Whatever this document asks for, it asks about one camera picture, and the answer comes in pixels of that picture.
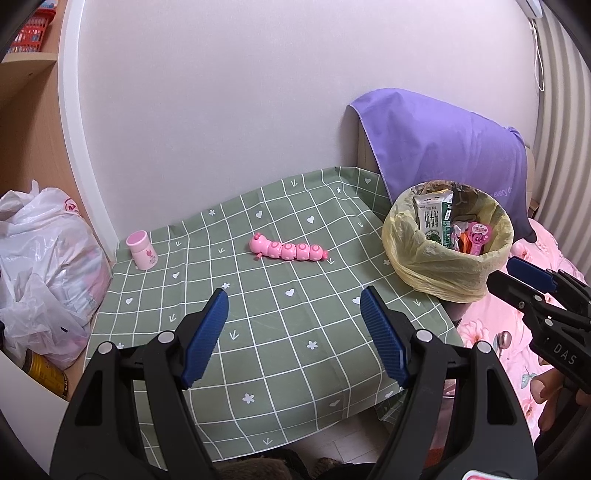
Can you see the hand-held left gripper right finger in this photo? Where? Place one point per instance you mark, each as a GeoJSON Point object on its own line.
{"type": "Point", "coordinates": [383, 337]}

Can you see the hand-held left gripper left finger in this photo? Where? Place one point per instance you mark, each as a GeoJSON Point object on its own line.
{"type": "Point", "coordinates": [207, 332]}

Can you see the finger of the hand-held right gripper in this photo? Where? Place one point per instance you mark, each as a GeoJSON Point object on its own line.
{"type": "Point", "coordinates": [512, 290]}
{"type": "Point", "coordinates": [531, 272]}

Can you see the pink lollipop packet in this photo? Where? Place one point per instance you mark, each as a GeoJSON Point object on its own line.
{"type": "Point", "coordinates": [478, 237]}

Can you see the orange snack wrapper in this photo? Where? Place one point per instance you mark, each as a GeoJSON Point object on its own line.
{"type": "Point", "coordinates": [461, 243]}

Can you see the bin with yellow bag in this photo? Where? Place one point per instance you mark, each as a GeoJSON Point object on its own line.
{"type": "Point", "coordinates": [434, 272]}

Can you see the green and white milk carton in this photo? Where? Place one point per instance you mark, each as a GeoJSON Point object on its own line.
{"type": "Point", "coordinates": [434, 217]}

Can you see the person's right hand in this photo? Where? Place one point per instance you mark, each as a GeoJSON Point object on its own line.
{"type": "Point", "coordinates": [551, 392]}

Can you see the metal spoon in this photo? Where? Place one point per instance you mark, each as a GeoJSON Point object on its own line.
{"type": "Point", "coordinates": [503, 341]}

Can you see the green checked tablecloth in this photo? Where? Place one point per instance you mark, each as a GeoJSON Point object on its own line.
{"type": "Point", "coordinates": [286, 323]}

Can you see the pink round jar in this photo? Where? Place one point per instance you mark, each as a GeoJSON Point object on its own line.
{"type": "Point", "coordinates": [142, 251]}

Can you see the pink caterpillar toy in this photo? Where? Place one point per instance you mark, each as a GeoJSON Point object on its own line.
{"type": "Point", "coordinates": [288, 249]}

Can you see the person's brown fuzzy clothing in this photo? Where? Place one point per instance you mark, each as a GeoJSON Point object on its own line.
{"type": "Point", "coordinates": [295, 468]}

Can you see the purple cloth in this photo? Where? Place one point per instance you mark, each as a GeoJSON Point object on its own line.
{"type": "Point", "coordinates": [438, 143]}

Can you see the white pleated curtain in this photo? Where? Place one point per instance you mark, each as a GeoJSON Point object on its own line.
{"type": "Point", "coordinates": [563, 115]}

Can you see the gold tin can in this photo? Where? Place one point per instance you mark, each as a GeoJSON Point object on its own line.
{"type": "Point", "coordinates": [46, 374]}

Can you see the white plastic bag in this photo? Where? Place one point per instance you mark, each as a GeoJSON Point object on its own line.
{"type": "Point", "coordinates": [46, 258]}

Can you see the beige cushion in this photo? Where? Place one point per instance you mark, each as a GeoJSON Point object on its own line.
{"type": "Point", "coordinates": [369, 152]}

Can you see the wooden shelf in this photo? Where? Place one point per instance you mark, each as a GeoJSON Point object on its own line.
{"type": "Point", "coordinates": [27, 115]}

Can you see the red plastic basket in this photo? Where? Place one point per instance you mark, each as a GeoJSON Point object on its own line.
{"type": "Point", "coordinates": [30, 32]}

